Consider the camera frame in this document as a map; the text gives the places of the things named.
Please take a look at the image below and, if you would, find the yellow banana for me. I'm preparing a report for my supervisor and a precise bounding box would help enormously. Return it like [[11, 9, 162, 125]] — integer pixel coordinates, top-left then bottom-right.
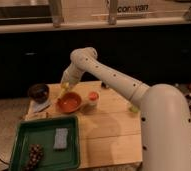
[[58, 83, 69, 99]]

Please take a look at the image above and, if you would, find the bunch of dark grapes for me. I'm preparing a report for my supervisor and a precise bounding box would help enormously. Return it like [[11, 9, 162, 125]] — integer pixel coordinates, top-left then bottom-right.
[[24, 144, 43, 171]]

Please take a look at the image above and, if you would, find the white conovan sign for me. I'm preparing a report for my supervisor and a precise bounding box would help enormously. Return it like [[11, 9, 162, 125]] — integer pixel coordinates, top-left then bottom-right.
[[117, 0, 150, 14]]

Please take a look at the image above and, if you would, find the grey knife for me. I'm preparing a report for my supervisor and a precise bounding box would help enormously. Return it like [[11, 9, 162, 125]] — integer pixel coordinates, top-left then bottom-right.
[[33, 100, 51, 113]]

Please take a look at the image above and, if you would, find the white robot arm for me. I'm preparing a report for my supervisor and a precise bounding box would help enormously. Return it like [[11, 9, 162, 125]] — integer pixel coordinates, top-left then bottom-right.
[[61, 47, 191, 171]]

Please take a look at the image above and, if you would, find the pale wooden utensil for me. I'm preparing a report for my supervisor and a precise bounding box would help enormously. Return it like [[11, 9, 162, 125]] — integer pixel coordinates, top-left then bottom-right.
[[23, 112, 49, 121]]

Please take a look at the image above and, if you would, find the red orange bowl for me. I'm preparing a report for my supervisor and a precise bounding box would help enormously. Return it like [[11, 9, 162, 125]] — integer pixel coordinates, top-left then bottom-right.
[[56, 92, 82, 113]]

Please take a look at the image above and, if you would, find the grey blue sponge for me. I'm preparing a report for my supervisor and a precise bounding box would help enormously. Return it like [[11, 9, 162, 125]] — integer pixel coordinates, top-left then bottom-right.
[[54, 128, 68, 149]]

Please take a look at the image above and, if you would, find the green cup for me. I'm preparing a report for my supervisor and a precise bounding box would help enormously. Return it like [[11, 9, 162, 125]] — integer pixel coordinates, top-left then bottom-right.
[[129, 106, 139, 113]]

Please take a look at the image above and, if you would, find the dark brown bowl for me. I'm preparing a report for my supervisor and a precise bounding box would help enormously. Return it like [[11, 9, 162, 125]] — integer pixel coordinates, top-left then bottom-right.
[[28, 84, 49, 103]]

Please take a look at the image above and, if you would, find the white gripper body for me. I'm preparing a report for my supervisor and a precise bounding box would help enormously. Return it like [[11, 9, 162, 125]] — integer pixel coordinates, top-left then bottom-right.
[[61, 63, 84, 87]]

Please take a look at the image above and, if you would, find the green plastic tray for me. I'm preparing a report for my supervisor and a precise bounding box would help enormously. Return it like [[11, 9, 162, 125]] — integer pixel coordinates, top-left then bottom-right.
[[9, 116, 80, 171]]

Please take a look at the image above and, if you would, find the white cup red inside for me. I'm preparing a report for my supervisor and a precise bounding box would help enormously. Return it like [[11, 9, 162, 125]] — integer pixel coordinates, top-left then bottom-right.
[[87, 91, 99, 107]]

